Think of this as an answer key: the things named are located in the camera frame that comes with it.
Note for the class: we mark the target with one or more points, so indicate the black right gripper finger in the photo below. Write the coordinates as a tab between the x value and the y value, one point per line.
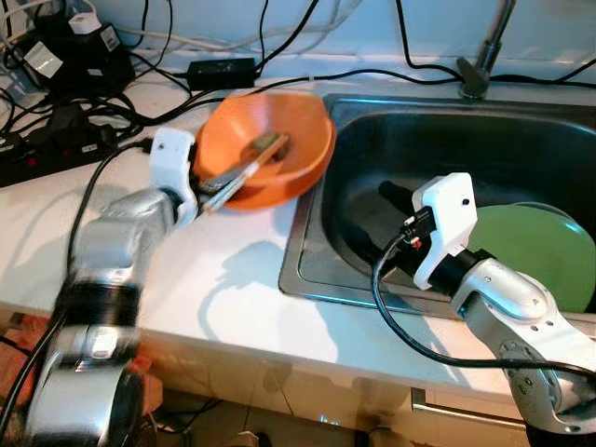
396	196

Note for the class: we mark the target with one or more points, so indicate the green plate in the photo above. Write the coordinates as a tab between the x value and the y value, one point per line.
540	251

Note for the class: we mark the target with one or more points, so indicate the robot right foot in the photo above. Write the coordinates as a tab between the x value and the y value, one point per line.
384	438

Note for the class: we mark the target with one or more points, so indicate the stainless steel sink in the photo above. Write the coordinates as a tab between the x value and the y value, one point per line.
391	158

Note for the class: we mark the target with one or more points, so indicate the white charger plug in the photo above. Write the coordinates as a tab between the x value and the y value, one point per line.
84	22

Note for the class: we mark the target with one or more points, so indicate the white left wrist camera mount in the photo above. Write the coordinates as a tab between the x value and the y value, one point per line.
172	158

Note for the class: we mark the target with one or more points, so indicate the orange plastic bowl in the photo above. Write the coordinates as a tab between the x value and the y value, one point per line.
298	121

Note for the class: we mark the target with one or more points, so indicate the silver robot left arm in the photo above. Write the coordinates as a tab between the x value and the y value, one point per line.
112	242

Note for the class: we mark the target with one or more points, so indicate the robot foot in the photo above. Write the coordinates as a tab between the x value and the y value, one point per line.
249	440
384	438

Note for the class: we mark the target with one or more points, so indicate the red plastic bag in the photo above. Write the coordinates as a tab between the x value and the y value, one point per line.
149	377

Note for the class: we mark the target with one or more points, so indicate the black power strip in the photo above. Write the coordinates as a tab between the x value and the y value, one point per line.
56	149

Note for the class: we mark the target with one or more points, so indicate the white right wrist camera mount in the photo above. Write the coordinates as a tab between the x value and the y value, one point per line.
447	209

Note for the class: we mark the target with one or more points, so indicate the dark metal faucet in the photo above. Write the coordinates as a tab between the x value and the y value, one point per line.
475	74

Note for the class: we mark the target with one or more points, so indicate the white kitchen cabinet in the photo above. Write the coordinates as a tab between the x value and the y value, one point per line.
307	382

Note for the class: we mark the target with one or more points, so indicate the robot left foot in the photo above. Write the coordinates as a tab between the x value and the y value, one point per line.
249	440

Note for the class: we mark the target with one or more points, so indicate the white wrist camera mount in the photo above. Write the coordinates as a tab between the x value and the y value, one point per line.
447	209
172	158

